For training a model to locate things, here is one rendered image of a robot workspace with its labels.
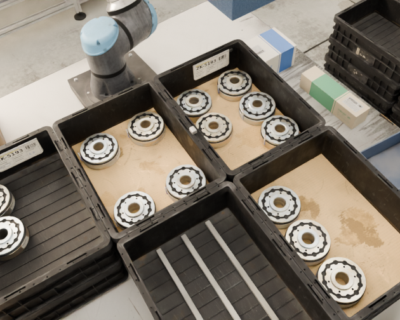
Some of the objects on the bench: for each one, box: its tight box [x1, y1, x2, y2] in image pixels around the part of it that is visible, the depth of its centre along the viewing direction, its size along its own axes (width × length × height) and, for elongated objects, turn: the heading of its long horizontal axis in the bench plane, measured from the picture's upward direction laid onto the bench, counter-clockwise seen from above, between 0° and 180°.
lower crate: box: [20, 243, 128, 320], centre depth 114 cm, size 40×30×12 cm
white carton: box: [244, 27, 297, 74], centre depth 151 cm, size 20×12×9 cm, turn 126°
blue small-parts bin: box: [359, 125, 400, 195], centre depth 124 cm, size 20×15×7 cm
